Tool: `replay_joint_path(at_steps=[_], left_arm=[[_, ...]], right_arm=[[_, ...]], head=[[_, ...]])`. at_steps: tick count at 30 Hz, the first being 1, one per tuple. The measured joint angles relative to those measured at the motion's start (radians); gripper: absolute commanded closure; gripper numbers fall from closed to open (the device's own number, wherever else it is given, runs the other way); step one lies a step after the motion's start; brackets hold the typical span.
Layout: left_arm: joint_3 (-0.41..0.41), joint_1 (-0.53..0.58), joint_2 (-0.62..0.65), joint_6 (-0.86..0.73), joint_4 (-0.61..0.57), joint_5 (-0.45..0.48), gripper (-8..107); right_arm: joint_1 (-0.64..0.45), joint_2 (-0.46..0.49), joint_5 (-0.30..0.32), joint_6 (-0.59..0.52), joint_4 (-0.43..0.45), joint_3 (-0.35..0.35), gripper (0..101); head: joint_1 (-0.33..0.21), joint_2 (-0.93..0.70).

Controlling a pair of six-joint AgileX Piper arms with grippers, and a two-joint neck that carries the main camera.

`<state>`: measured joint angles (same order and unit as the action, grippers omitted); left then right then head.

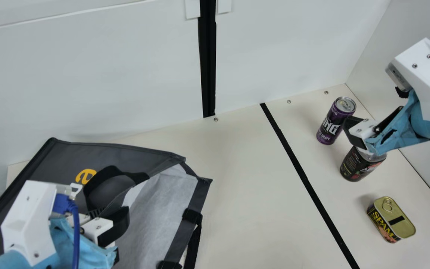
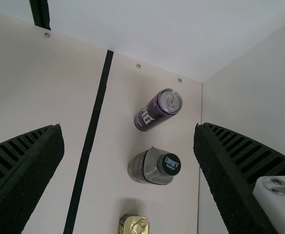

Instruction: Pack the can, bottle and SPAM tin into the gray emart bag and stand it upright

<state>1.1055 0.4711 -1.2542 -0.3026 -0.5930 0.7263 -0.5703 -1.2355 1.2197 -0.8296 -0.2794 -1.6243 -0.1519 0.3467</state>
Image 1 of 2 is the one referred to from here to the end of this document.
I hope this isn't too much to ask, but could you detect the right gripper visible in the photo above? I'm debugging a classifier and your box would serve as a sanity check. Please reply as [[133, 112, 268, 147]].
[[343, 90, 430, 155]]

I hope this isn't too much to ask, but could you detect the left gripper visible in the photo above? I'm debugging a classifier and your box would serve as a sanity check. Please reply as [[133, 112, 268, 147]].
[[0, 206, 130, 269]]

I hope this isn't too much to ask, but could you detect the dark coffee bottle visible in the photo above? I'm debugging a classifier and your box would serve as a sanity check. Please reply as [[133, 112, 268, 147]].
[[340, 145, 387, 182]]

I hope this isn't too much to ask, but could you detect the dark grey bag with straps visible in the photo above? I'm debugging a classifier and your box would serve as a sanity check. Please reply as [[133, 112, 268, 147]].
[[0, 137, 213, 269]]

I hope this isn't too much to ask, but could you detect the purple can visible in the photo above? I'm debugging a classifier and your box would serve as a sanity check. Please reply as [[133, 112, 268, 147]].
[[316, 96, 356, 145]]

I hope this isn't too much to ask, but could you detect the rectangular gold tin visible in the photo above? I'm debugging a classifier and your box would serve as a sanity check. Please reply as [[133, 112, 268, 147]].
[[367, 197, 416, 243]]

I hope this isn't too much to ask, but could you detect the black strip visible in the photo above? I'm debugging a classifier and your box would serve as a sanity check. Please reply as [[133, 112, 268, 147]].
[[260, 103, 360, 269]]

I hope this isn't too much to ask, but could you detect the blue cable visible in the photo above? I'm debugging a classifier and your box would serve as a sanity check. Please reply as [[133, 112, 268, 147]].
[[51, 194, 81, 269]]

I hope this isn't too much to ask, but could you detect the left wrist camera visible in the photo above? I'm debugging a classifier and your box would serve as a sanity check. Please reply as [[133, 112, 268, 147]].
[[0, 180, 83, 266]]

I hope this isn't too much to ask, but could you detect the black post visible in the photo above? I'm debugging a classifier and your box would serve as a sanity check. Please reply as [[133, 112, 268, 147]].
[[198, 0, 216, 118]]

